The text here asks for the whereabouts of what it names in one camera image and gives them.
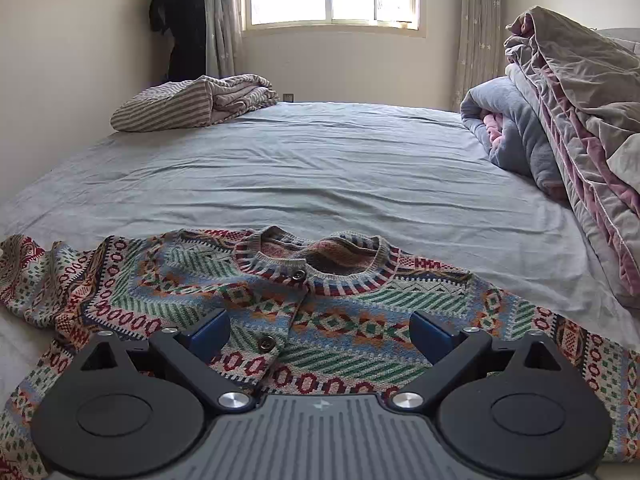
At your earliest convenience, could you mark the black hanging coat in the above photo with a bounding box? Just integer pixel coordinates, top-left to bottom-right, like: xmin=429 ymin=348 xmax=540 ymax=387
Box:
xmin=149 ymin=0 xmax=207 ymax=83

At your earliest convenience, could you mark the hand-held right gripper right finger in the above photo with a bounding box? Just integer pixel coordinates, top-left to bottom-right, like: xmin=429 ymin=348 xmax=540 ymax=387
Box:
xmin=389 ymin=310 xmax=571 ymax=411

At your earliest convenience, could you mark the striped folded blanket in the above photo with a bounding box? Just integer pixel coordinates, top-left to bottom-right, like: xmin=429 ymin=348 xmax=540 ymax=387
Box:
xmin=110 ymin=74 xmax=280 ymax=133

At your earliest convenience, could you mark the grey and pink quilt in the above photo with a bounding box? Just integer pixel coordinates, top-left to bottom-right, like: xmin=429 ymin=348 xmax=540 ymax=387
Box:
xmin=504 ymin=6 xmax=640 ymax=309

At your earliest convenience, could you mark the colourful patterned knit cardigan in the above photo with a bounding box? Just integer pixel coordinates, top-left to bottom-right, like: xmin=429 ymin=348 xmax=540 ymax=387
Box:
xmin=0 ymin=226 xmax=640 ymax=480

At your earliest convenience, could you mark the blue-grey fleece blanket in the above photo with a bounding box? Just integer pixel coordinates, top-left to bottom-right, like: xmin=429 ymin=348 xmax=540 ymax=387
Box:
xmin=459 ymin=77 xmax=571 ymax=201

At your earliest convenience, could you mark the bed with grey sheet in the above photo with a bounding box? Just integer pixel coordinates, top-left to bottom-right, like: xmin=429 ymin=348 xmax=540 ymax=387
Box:
xmin=0 ymin=101 xmax=640 ymax=480

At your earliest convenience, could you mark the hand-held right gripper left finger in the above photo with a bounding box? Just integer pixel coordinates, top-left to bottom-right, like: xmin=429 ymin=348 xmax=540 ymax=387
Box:
xmin=70 ymin=308 xmax=253 ymax=409

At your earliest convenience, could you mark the pale patterned curtain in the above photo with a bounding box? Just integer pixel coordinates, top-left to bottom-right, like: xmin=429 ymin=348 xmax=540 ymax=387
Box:
xmin=452 ymin=0 xmax=506 ymax=111
xmin=202 ymin=0 xmax=243 ymax=80

